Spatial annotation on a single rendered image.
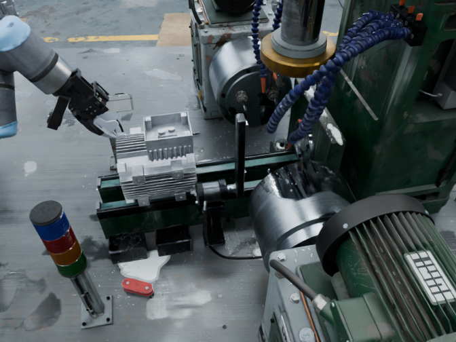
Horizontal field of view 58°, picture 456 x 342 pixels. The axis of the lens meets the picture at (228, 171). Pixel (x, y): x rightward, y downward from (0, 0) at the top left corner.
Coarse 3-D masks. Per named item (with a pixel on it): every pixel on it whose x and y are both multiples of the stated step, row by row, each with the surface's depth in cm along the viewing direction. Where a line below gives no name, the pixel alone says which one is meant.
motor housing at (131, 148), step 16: (128, 144) 107; (144, 144) 107; (128, 160) 107; (144, 160) 107; (160, 160) 107; (128, 176) 107; (160, 176) 107; (192, 176) 109; (128, 192) 108; (144, 192) 109; (160, 192) 110
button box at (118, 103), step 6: (114, 96) 126; (120, 96) 126; (126, 96) 127; (108, 102) 126; (114, 102) 126; (120, 102) 127; (126, 102) 127; (132, 102) 131; (108, 108) 127; (114, 108) 127; (120, 108) 127; (126, 108) 127; (132, 108) 128
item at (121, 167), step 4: (120, 132) 113; (124, 132) 113; (188, 156) 107; (192, 156) 107; (188, 160) 107; (192, 160) 107; (116, 164) 104; (120, 164) 104; (124, 164) 104; (120, 168) 104; (124, 168) 104; (120, 172) 105; (192, 192) 115; (128, 200) 113; (132, 200) 113
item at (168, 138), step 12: (144, 120) 108; (156, 120) 110; (168, 120) 111; (180, 120) 112; (144, 132) 105; (156, 132) 109; (168, 132) 107; (180, 132) 109; (156, 144) 104; (168, 144) 104; (180, 144) 105; (192, 144) 106; (156, 156) 106; (168, 156) 107; (180, 156) 108
